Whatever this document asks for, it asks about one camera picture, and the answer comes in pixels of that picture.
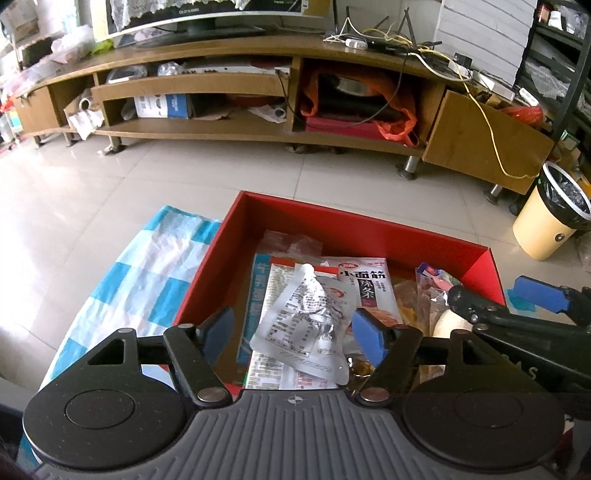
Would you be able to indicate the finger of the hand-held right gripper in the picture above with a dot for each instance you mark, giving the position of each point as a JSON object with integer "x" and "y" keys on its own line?
{"x": 542, "y": 293}
{"x": 471, "y": 307}

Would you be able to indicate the white round snack packet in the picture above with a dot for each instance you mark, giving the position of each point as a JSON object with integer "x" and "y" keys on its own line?
{"x": 450, "y": 323}

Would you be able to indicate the white snack packet black lettering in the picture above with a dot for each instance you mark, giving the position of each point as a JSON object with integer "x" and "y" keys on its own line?
{"x": 364, "y": 281}

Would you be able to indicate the stack of white panels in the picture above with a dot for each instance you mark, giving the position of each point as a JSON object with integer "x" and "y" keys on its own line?
{"x": 485, "y": 37}

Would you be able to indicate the cream trash bin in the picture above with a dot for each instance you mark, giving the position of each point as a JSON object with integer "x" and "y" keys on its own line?
{"x": 540, "y": 226}

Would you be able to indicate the orange plastic bag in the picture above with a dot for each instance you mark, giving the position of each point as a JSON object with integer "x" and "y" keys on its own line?
{"x": 397, "y": 124}

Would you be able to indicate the flat screen television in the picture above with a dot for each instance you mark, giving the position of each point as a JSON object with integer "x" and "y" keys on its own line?
{"x": 207, "y": 11}

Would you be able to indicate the red cardboard box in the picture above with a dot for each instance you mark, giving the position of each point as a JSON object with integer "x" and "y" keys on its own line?
{"x": 323, "y": 226}

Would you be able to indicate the blue brown snack packet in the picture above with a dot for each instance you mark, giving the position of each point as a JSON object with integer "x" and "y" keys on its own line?
{"x": 253, "y": 304}

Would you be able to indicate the orange snack packet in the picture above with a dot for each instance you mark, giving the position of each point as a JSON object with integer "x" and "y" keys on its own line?
{"x": 408, "y": 300}

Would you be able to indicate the black shelf rack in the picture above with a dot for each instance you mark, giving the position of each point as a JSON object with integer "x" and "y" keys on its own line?
{"x": 563, "y": 69}

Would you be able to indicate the white power adapter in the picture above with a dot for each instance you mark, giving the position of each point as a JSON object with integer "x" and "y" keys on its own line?
{"x": 355, "y": 44}

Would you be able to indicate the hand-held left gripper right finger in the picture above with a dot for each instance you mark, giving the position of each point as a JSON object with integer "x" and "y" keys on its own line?
{"x": 369, "y": 334}

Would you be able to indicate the blue white checked cloth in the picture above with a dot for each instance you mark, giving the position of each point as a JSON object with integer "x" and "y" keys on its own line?
{"x": 138, "y": 277}

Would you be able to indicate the silver snack packet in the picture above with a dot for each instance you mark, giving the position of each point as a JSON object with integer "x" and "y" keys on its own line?
{"x": 300, "y": 318}

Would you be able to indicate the black router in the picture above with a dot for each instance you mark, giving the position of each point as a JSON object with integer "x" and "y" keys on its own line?
{"x": 392, "y": 45}

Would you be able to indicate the white power strip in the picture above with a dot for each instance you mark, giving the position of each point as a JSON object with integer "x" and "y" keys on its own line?
{"x": 494, "y": 83}

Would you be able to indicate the large red white snack packet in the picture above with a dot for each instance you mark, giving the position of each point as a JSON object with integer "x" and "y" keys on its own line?
{"x": 277, "y": 295}

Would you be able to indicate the blue white carton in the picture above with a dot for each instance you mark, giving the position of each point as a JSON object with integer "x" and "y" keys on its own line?
{"x": 161, "y": 106}

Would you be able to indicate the wooden tv stand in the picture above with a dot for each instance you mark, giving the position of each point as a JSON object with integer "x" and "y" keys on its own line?
{"x": 231, "y": 60}

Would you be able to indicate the white plastic bag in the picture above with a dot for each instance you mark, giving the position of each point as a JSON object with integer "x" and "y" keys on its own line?
{"x": 85, "y": 120}

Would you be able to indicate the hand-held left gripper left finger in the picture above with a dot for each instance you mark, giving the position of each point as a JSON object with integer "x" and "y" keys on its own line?
{"x": 219, "y": 327}

